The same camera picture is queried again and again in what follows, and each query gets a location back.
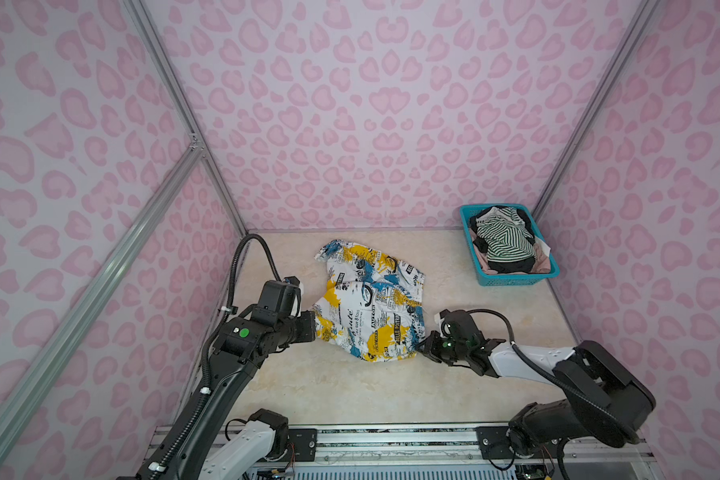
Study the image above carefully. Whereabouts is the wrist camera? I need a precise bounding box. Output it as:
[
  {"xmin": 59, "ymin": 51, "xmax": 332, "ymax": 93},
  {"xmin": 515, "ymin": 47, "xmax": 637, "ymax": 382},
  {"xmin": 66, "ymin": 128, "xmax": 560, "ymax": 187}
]
[
  {"xmin": 257, "ymin": 276, "xmax": 303, "ymax": 317},
  {"xmin": 436, "ymin": 309, "xmax": 484, "ymax": 344}
]

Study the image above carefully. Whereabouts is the green white striped garment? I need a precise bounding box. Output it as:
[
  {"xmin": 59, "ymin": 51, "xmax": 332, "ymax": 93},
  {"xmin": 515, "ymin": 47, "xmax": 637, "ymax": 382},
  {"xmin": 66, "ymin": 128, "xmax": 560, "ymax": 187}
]
[{"xmin": 470, "ymin": 206, "xmax": 536, "ymax": 263}]

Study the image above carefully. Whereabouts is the black garment in basket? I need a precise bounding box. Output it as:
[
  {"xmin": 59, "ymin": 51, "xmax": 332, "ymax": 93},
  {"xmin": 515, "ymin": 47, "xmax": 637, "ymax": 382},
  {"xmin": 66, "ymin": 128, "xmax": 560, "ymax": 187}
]
[{"xmin": 468, "ymin": 205, "xmax": 536, "ymax": 274}]

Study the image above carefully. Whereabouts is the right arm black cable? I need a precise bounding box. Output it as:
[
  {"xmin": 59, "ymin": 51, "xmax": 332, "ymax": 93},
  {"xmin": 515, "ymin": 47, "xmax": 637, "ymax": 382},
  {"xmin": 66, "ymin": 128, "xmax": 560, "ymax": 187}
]
[{"xmin": 464, "ymin": 308, "xmax": 619, "ymax": 421}]

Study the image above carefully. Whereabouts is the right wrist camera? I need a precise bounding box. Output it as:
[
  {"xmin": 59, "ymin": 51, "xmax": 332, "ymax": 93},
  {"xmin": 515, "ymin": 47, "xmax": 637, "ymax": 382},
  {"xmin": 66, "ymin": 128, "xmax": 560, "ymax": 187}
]
[{"xmin": 436, "ymin": 309, "xmax": 484, "ymax": 344}]

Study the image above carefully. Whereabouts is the pink garment in basket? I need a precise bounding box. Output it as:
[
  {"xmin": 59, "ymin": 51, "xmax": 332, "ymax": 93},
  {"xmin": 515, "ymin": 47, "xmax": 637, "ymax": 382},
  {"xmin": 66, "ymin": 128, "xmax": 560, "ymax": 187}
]
[{"xmin": 474, "ymin": 239, "xmax": 552, "ymax": 275}]

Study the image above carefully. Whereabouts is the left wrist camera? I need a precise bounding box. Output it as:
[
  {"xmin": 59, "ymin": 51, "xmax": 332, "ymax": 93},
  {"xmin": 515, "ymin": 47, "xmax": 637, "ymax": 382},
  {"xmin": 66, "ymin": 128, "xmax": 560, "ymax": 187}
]
[{"xmin": 257, "ymin": 276, "xmax": 303, "ymax": 317}]

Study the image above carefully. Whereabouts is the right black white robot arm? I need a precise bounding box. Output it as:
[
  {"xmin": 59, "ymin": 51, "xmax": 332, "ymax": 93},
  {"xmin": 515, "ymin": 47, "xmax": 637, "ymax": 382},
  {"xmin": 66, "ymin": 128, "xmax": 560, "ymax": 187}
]
[{"xmin": 416, "ymin": 326, "xmax": 656, "ymax": 459}]

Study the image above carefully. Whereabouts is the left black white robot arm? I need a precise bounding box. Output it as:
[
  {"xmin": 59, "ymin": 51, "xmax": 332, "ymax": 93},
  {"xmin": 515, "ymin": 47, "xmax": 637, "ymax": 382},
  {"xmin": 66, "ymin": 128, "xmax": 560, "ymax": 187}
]
[{"xmin": 130, "ymin": 305, "xmax": 316, "ymax": 479}]

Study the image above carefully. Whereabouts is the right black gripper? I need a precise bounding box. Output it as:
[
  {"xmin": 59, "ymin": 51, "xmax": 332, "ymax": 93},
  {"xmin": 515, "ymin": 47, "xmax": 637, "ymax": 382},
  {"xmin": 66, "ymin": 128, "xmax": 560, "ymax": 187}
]
[{"xmin": 408, "ymin": 330, "xmax": 466, "ymax": 368}]

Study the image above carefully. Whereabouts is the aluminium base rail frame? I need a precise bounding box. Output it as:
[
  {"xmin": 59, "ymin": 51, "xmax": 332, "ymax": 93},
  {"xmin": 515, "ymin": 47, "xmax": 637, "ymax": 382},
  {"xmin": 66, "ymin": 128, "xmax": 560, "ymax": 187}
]
[{"xmin": 143, "ymin": 419, "xmax": 667, "ymax": 480}]

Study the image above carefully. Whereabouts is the teal plastic laundry basket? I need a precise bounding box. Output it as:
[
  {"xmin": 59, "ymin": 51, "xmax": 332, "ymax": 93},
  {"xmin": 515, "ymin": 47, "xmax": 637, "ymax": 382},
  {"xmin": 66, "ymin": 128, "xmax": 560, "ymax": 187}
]
[{"xmin": 459, "ymin": 204, "xmax": 560, "ymax": 287}]

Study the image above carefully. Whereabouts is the diagonal aluminium wall strut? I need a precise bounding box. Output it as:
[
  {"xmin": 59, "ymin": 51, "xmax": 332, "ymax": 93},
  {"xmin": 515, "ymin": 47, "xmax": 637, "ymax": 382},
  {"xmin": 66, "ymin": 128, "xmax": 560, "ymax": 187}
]
[{"xmin": 0, "ymin": 146, "xmax": 204, "ymax": 467}]

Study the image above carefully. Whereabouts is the white yellow blue printed garment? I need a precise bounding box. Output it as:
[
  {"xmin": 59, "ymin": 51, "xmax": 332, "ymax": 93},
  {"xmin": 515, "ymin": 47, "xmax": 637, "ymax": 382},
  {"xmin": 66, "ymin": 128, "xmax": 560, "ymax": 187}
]
[{"xmin": 312, "ymin": 239, "xmax": 426, "ymax": 362}]

